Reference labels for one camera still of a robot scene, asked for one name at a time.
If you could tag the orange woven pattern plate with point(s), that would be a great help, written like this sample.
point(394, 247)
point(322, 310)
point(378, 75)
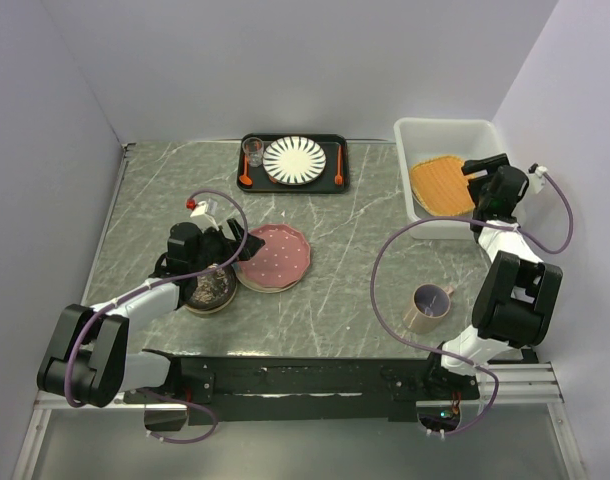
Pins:
point(440, 188)

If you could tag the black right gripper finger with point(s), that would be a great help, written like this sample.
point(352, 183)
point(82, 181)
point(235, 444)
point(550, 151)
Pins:
point(487, 165)
point(476, 185)

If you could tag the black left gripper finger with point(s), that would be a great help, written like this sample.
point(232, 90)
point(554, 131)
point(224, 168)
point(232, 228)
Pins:
point(238, 231)
point(248, 248)

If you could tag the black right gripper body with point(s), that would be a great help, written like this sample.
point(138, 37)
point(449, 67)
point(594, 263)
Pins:
point(483, 202)

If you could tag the striped white blue plate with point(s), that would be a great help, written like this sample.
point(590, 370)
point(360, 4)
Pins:
point(294, 160)

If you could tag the dark metallic bowl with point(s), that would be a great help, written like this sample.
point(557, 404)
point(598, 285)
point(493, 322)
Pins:
point(213, 292)

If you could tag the pink polka dot plate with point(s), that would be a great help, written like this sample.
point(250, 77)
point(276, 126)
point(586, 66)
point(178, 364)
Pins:
point(284, 259)

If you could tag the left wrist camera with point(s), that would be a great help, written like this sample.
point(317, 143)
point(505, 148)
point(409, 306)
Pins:
point(203, 213)

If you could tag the black serving tray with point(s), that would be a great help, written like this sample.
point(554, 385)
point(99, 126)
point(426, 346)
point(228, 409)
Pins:
point(323, 185)

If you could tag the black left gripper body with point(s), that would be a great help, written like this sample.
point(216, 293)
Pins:
point(214, 248)

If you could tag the white plastic bin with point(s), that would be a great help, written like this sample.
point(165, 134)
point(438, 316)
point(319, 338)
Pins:
point(431, 154)

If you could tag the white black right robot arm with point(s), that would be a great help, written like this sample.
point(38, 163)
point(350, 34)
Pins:
point(517, 299)

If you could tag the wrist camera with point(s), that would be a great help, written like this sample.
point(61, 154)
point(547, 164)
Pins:
point(536, 178)
point(203, 213)

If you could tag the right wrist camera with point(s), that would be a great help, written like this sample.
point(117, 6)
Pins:
point(536, 178)

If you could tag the pink beige mug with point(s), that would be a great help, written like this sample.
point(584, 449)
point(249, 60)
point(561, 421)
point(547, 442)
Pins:
point(429, 304)

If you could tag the blue grey plate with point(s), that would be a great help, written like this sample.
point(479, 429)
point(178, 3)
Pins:
point(261, 289)

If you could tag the orange spoon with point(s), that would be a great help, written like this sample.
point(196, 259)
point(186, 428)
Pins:
point(244, 178)

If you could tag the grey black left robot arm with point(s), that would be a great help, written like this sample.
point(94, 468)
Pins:
point(87, 361)

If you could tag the clear drinking glass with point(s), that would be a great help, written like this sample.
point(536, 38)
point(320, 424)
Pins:
point(253, 149)

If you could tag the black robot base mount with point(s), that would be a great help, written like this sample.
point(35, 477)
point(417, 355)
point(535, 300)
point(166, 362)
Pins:
point(243, 388)

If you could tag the orange fork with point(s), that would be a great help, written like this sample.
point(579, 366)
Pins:
point(339, 178)

